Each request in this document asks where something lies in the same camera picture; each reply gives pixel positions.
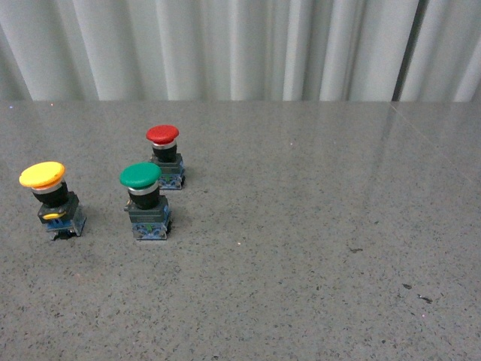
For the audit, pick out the red mushroom push button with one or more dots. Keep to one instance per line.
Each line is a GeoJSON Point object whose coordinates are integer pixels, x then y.
{"type": "Point", "coordinates": [164, 145]}

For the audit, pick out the white pleated curtain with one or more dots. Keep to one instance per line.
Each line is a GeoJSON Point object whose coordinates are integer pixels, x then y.
{"type": "Point", "coordinates": [426, 51]}

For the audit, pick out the yellow mushroom push button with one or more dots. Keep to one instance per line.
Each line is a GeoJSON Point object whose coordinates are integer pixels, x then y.
{"type": "Point", "coordinates": [61, 212]}

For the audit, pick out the green mushroom push button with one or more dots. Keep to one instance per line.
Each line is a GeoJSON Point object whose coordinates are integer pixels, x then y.
{"type": "Point", "coordinates": [148, 209]}

